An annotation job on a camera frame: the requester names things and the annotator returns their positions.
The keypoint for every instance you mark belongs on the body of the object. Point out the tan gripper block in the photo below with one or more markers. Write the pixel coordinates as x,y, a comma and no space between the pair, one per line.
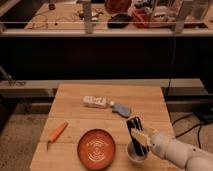
140,136

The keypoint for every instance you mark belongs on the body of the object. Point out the white ceramic cup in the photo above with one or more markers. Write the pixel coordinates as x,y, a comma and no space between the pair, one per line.
133,157

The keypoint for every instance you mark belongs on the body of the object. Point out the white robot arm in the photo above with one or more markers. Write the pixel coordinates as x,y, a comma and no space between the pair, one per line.
182,155

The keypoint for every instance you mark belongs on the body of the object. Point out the orange ceramic plate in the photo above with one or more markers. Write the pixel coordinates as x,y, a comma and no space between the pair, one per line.
96,149

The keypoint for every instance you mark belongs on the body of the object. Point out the black bowl on shelf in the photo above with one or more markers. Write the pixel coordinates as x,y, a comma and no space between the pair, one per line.
120,20

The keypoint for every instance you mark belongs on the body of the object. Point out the red box on shelf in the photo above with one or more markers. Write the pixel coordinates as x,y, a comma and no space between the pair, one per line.
140,18

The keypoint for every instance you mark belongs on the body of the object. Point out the orange handled knife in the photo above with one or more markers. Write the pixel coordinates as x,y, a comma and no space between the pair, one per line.
56,133

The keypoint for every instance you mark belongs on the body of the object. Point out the metal upright post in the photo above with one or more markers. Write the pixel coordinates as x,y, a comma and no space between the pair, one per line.
87,11

